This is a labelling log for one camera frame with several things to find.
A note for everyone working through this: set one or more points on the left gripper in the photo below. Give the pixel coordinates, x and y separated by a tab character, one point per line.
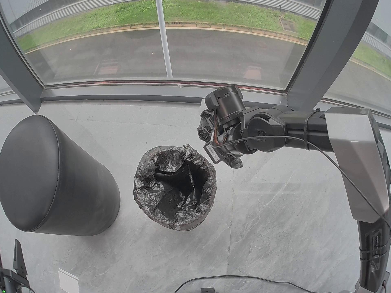
10	284

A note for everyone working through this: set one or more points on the black plastic bag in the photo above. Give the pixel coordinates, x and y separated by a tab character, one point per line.
152	175

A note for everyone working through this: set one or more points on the black plastic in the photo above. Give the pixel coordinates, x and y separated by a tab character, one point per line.
204	127

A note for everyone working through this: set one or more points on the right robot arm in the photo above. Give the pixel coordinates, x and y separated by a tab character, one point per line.
351	151

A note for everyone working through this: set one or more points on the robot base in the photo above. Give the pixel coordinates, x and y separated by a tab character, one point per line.
208	290

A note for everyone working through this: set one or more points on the dark grey round chair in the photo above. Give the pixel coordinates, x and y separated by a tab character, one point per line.
61	178

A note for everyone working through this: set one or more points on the window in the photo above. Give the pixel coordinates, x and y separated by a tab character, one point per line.
323	56

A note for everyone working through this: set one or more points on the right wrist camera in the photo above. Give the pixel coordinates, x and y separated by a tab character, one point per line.
212	153

